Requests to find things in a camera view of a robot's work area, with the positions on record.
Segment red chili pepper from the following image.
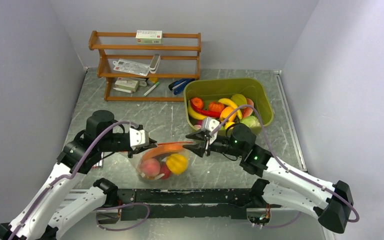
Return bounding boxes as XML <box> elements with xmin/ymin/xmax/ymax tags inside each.
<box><xmin>189</xmin><ymin>101</ymin><xmax>221</xmax><ymax>119</ymax></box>

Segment orange mini pumpkin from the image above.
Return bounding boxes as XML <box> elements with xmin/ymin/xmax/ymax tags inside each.
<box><xmin>208</xmin><ymin>101</ymin><xmax>225</xmax><ymax>113</ymax></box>

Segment packaged item on shelf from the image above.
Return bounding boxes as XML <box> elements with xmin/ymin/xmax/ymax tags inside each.
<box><xmin>112</xmin><ymin>58</ymin><xmax>150</xmax><ymax>77</ymax></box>

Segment olive green plastic bin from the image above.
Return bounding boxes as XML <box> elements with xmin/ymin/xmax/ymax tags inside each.
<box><xmin>183</xmin><ymin>77</ymin><xmax>274</xmax><ymax>127</ymax></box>

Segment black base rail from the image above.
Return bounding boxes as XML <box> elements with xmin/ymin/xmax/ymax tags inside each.
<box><xmin>95</xmin><ymin>188</ymin><xmax>282</xmax><ymax>224</ymax></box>

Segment white red box on shelf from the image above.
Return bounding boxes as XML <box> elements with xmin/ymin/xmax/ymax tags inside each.
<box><xmin>135</xmin><ymin>30</ymin><xmax>163</xmax><ymax>45</ymax></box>

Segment red pomegranate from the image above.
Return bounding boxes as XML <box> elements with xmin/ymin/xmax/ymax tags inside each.
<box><xmin>159</xmin><ymin>162</ymin><xmax>172</xmax><ymax>180</ymax></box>

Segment blue stapler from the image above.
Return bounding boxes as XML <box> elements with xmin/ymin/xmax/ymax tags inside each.
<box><xmin>168</xmin><ymin>78</ymin><xmax>196</xmax><ymax>95</ymax></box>

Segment papaya slice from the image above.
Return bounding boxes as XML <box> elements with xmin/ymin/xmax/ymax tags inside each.
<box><xmin>140</xmin><ymin>143</ymin><xmax>183</xmax><ymax>162</ymax></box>

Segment yellow banana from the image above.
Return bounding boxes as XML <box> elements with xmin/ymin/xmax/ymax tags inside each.
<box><xmin>187</xmin><ymin>101</ymin><xmax>207</xmax><ymax>120</ymax></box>
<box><xmin>217</xmin><ymin>98</ymin><xmax>243</xmax><ymax>120</ymax></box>

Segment pink peach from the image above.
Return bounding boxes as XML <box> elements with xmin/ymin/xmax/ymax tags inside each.
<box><xmin>139</xmin><ymin>158</ymin><xmax>161</xmax><ymax>177</ymax></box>

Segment watermelon slice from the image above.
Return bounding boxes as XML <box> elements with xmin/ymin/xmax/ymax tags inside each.
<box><xmin>241</xmin><ymin>98</ymin><xmax>254</xmax><ymax>118</ymax></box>

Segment orange bell pepper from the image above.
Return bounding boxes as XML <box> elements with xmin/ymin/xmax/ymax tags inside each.
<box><xmin>219</xmin><ymin>106</ymin><xmax>237</xmax><ymax>122</ymax></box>

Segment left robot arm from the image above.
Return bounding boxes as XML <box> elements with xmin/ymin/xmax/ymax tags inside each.
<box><xmin>0</xmin><ymin>110</ymin><xmax>157</xmax><ymax>240</ymax></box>

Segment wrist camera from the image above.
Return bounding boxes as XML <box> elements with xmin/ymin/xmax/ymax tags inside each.
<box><xmin>201</xmin><ymin>117</ymin><xmax>220</xmax><ymax>145</ymax></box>
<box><xmin>129</xmin><ymin>127</ymin><xmax>150</xmax><ymax>149</ymax></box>

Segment yellow lemon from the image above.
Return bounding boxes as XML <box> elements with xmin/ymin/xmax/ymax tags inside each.
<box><xmin>224</xmin><ymin>121</ymin><xmax>235</xmax><ymax>130</ymax></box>

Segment white box lower shelf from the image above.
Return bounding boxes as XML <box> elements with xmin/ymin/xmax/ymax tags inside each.
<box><xmin>114</xmin><ymin>77</ymin><xmax>139</xmax><ymax>92</ymax></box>

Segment clear zip top bag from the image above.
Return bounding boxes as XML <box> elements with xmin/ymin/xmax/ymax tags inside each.
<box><xmin>130</xmin><ymin>141</ymin><xmax>191</xmax><ymax>181</ymax></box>

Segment wooden shelf rack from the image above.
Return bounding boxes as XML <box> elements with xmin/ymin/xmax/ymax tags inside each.
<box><xmin>88</xmin><ymin>30</ymin><xmax>202</xmax><ymax>102</ymax></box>

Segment yellow green starfruit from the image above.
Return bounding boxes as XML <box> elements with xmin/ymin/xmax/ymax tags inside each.
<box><xmin>230</xmin><ymin>93</ymin><xmax>248</xmax><ymax>106</ymax></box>

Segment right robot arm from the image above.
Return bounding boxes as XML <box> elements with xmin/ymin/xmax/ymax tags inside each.
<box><xmin>184</xmin><ymin>123</ymin><xmax>354</xmax><ymax>234</ymax></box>

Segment small orange tangerine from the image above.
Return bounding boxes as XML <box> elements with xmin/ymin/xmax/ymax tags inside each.
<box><xmin>190</xmin><ymin>97</ymin><xmax>204</xmax><ymax>109</ymax></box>

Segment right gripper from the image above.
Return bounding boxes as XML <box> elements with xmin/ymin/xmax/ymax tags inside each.
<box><xmin>182</xmin><ymin>128</ymin><xmax>245</xmax><ymax>158</ymax></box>

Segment yellow bell pepper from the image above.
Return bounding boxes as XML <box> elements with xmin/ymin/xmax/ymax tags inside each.
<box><xmin>166</xmin><ymin>153</ymin><xmax>189</xmax><ymax>175</ymax></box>

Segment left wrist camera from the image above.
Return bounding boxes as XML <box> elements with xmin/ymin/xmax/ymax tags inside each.
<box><xmin>129</xmin><ymin>127</ymin><xmax>150</xmax><ymax>149</ymax></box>

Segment white case on shelf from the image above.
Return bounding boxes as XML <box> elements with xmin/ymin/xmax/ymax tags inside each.
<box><xmin>149</xmin><ymin>54</ymin><xmax>161</xmax><ymax>74</ymax></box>

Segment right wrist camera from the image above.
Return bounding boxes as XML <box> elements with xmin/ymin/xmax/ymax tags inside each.
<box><xmin>201</xmin><ymin>117</ymin><xmax>220</xmax><ymax>145</ymax></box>

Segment green cabbage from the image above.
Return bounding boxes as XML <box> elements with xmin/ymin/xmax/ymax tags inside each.
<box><xmin>240</xmin><ymin>115</ymin><xmax>261</xmax><ymax>129</ymax></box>

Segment white marker pen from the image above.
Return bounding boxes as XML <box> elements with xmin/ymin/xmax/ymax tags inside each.
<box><xmin>143</xmin><ymin>82</ymin><xmax>160</xmax><ymax>97</ymax></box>

